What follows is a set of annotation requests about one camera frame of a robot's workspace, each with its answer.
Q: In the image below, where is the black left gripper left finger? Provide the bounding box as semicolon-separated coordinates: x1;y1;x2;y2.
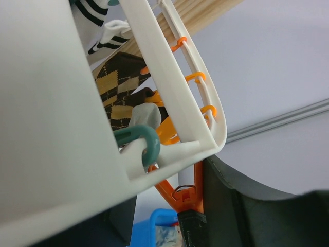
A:
34;197;137;247

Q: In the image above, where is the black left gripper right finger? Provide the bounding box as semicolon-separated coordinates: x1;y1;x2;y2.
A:
203;156;328;246

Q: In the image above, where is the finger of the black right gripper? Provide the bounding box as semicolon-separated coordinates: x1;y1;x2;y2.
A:
177;209;208;247

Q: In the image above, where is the dark orange clothes peg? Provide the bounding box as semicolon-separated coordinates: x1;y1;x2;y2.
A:
155;161;204;214

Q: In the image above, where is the white round clip hanger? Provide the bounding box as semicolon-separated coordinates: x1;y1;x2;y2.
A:
1;1;227;246

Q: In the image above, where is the grey sock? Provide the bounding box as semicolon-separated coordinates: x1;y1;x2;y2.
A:
156;225;185;247
129;103;161;130

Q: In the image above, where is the brown argyle sock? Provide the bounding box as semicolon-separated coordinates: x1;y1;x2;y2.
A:
95;52;155;131

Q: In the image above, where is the blue plastic bin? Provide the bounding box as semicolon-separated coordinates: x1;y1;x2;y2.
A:
130;208;178;246

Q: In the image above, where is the teal clothes peg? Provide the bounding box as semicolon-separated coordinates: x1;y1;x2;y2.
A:
113;125;161;170

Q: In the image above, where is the white black striped sock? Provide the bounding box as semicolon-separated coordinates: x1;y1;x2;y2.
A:
69;0;133;65

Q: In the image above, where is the wooden hanging rod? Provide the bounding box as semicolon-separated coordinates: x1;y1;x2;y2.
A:
92;0;242;79

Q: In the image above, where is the aluminium frame rail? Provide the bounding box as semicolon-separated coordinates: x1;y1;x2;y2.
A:
226;99;328;144

